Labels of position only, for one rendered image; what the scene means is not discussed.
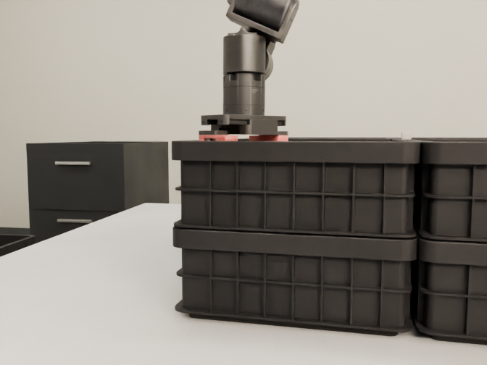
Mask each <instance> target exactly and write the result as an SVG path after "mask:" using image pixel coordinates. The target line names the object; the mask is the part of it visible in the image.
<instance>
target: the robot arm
mask: <svg viewBox="0 0 487 365"><path fill-rule="evenodd" d="M227 2H228V3H229V5H230V6H229V8H228V11H227V13H226V17H227V18H228V19H229V20H230V21H231V22H234V23H235V24H237V25H240V26H241V27H242V28H241V29H240V30H239V31H238V32H237V33H228V35H227V36H224V37H223V75H224V76H223V114H214V115H201V125H211V130H199V141H238V136H237V135H250V136H249V141H288V131H278V126H286V116H267V115H265V81H266V79H268V77H269V76H270V75H271V73H272V69H273V60H272V53H273V51H274V49H275V44H276V43H277V42H279V43H282V44H283V43H284V40H285V39H286V36H287V34H288V32H289V30H290V27H291V25H292V23H293V21H294V18H295V16H296V13H297V11H298V9H299V0H227Z"/></svg>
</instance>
